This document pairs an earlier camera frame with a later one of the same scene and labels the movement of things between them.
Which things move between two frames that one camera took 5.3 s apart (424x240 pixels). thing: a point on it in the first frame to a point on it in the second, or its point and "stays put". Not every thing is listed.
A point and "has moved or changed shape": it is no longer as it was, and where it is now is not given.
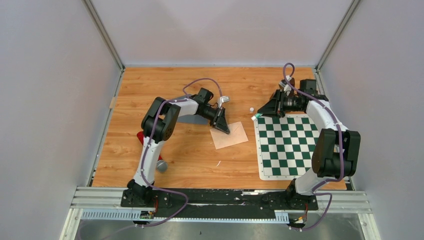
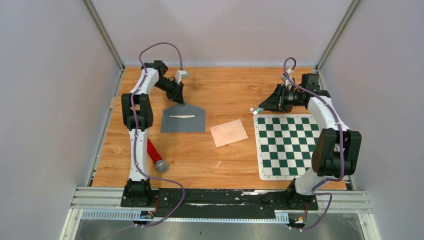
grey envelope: x=193 y=119 has moved or changed shape
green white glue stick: x=254 y=117 has moved or changed shape
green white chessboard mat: x=284 y=146 stays put
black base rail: x=219 y=203 stays put
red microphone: x=161 y=165 stays put
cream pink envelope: x=237 y=135 stays put
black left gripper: x=220 y=123 to x=178 y=96
